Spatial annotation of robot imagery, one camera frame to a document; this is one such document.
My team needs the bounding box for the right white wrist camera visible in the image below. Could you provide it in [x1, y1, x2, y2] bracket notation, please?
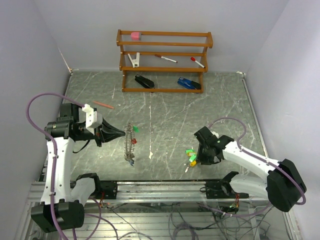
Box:
[210, 130, 220, 138]

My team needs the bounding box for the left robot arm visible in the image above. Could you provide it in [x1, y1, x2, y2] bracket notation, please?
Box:
[31, 103, 126, 233]

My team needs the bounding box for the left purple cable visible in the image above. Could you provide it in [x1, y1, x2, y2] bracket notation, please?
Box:
[25, 92, 118, 240]

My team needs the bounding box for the red key tag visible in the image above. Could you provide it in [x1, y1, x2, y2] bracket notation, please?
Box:
[131, 138, 137, 145]

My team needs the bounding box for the white clip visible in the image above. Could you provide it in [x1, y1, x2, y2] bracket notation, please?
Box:
[127, 52, 140, 68]

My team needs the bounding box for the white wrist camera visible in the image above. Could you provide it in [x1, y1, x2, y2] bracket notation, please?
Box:
[82, 104, 103, 135]
[210, 130, 220, 138]

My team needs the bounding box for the black stapler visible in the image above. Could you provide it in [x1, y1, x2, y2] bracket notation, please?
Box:
[134, 74, 155, 89]

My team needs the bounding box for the yellow tag key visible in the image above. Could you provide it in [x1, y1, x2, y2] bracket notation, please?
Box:
[184, 160, 197, 173]

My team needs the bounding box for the purple cable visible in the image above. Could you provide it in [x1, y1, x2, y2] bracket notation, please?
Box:
[206, 117, 307, 218]
[25, 92, 118, 240]

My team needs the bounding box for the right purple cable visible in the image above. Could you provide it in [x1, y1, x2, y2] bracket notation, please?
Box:
[206, 117, 307, 218]

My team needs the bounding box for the pink eraser block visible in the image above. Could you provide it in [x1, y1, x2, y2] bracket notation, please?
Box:
[130, 31, 142, 41]

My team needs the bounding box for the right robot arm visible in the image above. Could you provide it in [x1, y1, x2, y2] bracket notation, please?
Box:
[194, 126, 307, 212]

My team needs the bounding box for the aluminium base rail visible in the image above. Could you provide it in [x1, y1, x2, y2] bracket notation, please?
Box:
[29, 180, 291, 203]

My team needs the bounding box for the green tag key upper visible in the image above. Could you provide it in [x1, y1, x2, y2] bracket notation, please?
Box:
[185, 149, 196, 157]

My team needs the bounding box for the red pencil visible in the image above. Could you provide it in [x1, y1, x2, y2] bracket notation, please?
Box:
[93, 101, 115, 109]

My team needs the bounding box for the metal key ring disc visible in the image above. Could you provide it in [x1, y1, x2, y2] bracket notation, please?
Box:
[124, 123, 135, 163]

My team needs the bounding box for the green tag key lower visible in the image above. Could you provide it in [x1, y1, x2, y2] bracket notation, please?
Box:
[189, 154, 197, 163]

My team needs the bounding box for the green key tag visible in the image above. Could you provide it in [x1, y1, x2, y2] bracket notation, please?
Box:
[132, 126, 139, 133]

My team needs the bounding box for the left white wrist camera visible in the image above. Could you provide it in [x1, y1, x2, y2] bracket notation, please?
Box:
[82, 104, 103, 135]

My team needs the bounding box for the red white marker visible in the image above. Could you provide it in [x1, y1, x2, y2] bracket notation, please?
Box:
[154, 54, 178, 63]

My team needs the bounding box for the blue stapler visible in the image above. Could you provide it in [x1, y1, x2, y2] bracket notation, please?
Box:
[177, 77, 202, 90]

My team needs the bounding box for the red capped marker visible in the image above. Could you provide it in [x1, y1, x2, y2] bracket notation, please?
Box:
[190, 57, 205, 68]

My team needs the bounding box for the wooden shelf rack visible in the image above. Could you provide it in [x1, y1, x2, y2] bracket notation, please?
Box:
[116, 29, 214, 94]

